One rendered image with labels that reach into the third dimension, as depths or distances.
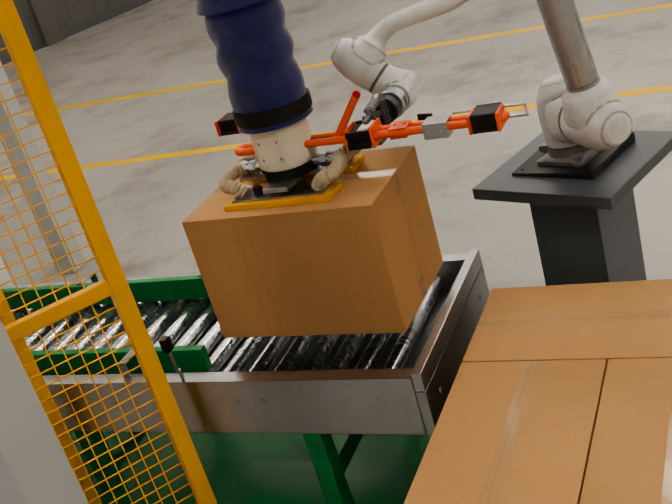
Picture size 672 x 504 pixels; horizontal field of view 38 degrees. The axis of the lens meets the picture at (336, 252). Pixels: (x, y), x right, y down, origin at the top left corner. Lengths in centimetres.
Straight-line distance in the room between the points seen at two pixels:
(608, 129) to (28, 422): 179
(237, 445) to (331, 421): 92
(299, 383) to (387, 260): 45
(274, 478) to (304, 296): 89
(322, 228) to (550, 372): 72
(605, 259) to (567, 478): 117
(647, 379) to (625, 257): 94
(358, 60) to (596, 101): 71
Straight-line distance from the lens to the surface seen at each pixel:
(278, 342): 311
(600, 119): 297
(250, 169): 285
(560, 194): 309
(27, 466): 235
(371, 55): 292
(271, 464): 353
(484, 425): 249
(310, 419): 285
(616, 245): 336
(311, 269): 272
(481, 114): 253
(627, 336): 272
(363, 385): 270
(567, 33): 294
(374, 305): 271
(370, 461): 338
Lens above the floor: 202
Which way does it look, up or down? 24 degrees down
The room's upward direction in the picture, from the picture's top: 17 degrees counter-clockwise
